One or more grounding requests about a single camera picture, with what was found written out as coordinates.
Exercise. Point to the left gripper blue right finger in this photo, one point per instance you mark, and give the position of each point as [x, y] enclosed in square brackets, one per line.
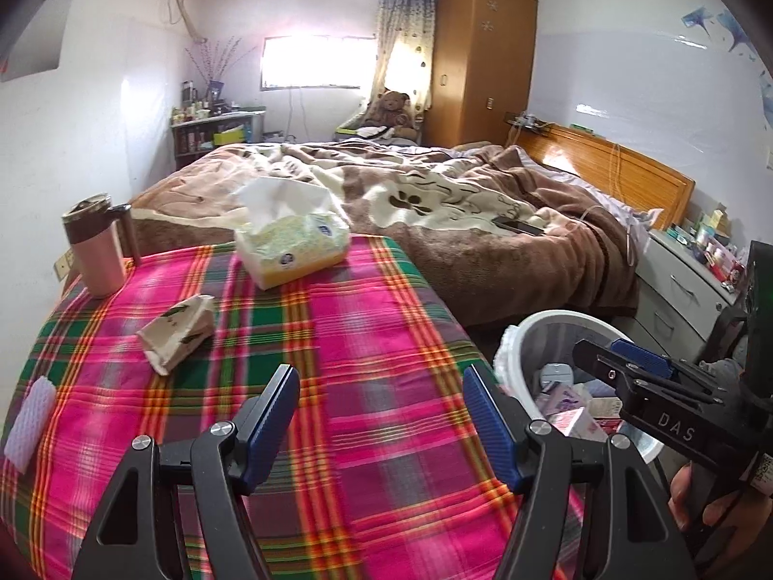
[499, 421]

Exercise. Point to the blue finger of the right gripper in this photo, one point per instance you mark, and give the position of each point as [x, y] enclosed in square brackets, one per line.
[600, 362]
[650, 362]

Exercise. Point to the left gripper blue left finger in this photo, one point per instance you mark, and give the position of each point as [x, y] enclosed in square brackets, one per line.
[261, 424]

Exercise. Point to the purple white medicine box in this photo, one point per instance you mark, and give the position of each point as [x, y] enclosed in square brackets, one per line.
[560, 399]

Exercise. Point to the red strawberry milk carton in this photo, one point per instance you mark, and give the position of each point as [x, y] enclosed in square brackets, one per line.
[577, 423]

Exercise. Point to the white rim trash bin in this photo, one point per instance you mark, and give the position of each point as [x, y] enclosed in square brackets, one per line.
[534, 362]

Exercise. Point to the right human hand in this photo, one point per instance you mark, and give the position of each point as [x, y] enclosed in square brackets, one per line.
[747, 513]

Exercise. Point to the white bedside drawer cabinet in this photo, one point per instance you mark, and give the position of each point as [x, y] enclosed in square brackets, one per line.
[679, 300]

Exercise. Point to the colourful plaid cloth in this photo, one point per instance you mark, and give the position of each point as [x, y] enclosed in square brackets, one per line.
[195, 426]

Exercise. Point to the crumpled leaf print paper bag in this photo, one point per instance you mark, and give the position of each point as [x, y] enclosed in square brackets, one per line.
[170, 338]

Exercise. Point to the brown floral blanket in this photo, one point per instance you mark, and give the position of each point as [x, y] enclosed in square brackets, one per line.
[438, 204]

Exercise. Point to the black phone on blanket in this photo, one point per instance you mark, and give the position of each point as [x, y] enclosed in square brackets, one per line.
[517, 226]

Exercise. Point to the yellow tissue pack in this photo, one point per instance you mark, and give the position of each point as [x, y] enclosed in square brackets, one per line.
[292, 230]

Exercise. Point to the wooden headboard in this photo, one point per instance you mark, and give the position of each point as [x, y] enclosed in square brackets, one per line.
[632, 178]

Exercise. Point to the pink brown lidded mug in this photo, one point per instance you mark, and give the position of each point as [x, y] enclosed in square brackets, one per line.
[98, 232]

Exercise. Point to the white foam pad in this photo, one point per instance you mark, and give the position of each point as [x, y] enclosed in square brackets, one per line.
[31, 421]

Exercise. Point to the cluttered shelf desk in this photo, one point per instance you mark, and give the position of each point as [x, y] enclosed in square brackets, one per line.
[202, 124]

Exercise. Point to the brown teddy bear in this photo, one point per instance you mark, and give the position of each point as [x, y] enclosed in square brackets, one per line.
[391, 111]

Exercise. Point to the wooden wardrobe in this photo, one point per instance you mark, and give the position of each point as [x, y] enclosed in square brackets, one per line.
[482, 67]

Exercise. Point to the dried branches in vase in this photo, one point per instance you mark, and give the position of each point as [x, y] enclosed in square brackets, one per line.
[212, 60]

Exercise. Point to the floral curtain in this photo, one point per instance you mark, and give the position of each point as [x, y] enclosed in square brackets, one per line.
[405, 37]

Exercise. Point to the silver wall mirror sheet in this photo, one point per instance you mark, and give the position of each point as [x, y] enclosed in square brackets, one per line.
[39, 47]

